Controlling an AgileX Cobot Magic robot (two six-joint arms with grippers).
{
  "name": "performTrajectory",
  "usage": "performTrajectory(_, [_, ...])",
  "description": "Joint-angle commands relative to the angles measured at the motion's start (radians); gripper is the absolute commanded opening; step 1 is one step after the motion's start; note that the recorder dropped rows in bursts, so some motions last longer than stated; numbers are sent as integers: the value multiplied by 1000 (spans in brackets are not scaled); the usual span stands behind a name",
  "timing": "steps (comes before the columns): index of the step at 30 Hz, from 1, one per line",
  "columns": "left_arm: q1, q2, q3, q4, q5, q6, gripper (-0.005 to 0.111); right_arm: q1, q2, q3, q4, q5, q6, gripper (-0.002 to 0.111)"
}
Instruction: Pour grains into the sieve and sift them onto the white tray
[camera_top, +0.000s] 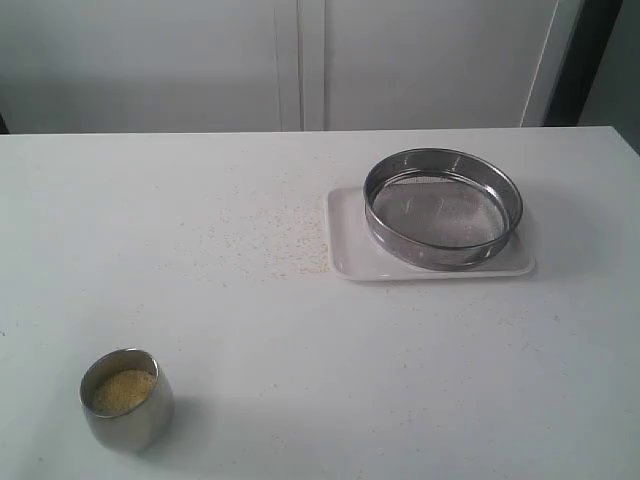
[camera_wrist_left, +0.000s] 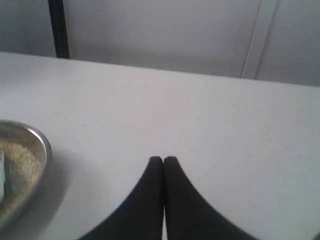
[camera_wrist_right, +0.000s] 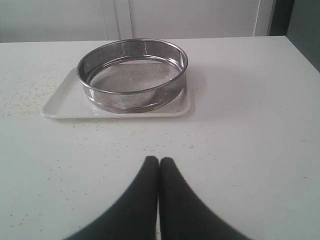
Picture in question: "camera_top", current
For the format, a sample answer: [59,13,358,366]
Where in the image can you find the yellow millet grains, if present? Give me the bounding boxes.
[91,369,156,416]

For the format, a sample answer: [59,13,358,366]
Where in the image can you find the stainless steel cup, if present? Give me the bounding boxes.
[79,348,174,453]

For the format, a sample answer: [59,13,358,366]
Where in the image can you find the round stainless steel sieve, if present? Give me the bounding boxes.
[362,148,524,271]

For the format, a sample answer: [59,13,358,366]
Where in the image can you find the white rectangular plastic tray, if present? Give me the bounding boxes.
[325,187,536,282]

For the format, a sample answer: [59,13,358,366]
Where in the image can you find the spilled yellow grains on table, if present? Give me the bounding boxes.
[177,155,335,282]

